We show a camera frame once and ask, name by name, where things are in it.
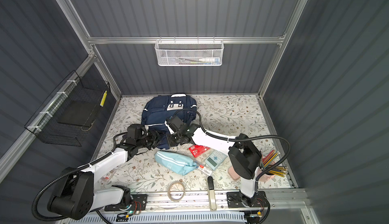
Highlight clear tape roll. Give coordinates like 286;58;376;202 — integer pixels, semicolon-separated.
167;180;186;202

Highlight red card box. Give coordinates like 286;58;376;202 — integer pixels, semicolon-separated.
188;145;209;158

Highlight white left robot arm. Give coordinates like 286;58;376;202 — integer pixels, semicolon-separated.
47;124;165;220

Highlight pink pencil case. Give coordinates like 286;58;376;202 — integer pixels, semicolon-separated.
228;166;241;181

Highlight navy blue student backpack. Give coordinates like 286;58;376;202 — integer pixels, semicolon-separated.
141;94;197;150

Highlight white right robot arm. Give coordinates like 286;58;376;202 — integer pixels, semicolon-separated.
165;116;265;207

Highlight coloured pencils bundle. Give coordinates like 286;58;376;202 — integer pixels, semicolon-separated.
262;150;288;177

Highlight black wire basket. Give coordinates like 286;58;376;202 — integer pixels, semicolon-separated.
25;73;110;147

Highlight small clear eraser box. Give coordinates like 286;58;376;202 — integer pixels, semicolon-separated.
101;170;116;182

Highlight white wire mesh basket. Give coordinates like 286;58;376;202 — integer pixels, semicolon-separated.
155;40;224;66

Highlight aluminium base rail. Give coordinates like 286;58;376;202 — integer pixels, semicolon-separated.
142;189;312;213

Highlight light blue pencil pouch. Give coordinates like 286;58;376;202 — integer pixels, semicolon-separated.
155;151;197;176

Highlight beige stapler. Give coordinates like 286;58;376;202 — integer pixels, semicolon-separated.
207;176;217;211

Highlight light green calculator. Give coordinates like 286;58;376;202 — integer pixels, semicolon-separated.
204;150;227;171

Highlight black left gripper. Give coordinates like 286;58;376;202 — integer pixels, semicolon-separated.
137;128;165;150

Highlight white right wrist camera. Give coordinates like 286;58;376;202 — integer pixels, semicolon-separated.
165;121;175;134

